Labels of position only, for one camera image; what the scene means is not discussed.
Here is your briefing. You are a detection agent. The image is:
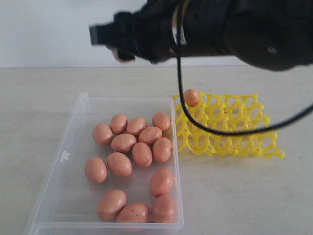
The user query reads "brown egg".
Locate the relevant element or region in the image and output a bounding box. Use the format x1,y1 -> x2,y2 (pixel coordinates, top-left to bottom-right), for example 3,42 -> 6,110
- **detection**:
149,168 -> 174,197
116,203 -> 150,223
126,117 -> 147,137
112,49 -> 134,63
107,152 -> 132,177
111,133 -> 137,153
152,194 -> 177,223
92,123 -> 113,146
183,88 -> 201,107
138,126 -> 162,146
85,156 -> 108,184
152,112 -> 171,132
96,189 -> 127,222
132,142 -> 153,168
110,114 -> 128,135
152,137 -> 172,163

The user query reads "clear plastic box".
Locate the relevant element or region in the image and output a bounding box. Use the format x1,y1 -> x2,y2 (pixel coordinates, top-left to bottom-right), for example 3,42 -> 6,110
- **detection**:
24,93 -> 184,235

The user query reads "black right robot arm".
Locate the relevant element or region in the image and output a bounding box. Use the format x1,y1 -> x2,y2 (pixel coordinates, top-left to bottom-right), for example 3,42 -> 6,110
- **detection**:
89,0 -> 313,71

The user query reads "yellow plastic egg tray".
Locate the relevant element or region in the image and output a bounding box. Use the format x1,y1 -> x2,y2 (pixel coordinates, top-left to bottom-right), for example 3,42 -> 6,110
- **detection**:
173,93 -> 285,159

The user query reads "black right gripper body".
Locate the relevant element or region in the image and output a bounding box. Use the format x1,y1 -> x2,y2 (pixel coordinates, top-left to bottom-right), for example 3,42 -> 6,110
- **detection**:
113,0 -> 179,64

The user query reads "black camera cable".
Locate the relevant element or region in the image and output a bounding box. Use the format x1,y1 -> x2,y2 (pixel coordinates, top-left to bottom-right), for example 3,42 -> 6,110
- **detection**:
171,0 -> 313,135

